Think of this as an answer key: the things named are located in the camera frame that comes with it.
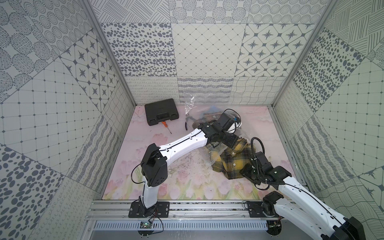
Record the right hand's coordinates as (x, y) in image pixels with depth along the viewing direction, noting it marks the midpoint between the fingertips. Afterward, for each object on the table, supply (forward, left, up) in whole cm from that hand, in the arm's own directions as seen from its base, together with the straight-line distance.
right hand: (243, 174), depth 81 cm
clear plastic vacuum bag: (+48, +30, +2) cm, 56 cm away
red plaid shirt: (+40, +20, +2) cm, 45 cm away
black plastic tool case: (+46, +54, +2) cm, 71 cm away
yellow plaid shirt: (+8, +6, -1) cm, 10 cm away
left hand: (+8, +2, +18) cm, 20 cm away
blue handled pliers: (+44, +32, -3) cm, 55 cm away
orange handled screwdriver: (+36, +49, -2) cm, 61 cm away
